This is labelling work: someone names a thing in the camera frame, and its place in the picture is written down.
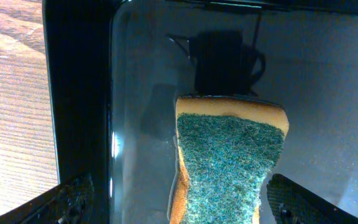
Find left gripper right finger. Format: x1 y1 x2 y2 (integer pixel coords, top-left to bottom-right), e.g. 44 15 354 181
267 174 358 224

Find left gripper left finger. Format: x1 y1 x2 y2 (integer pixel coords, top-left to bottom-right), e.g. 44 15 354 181
0 174 94 224

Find yellow green sponge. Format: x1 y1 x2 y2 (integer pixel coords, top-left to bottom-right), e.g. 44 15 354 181
167 96 289 223

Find black rectangular tray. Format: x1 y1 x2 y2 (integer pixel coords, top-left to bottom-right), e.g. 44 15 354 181
42 1 358 223

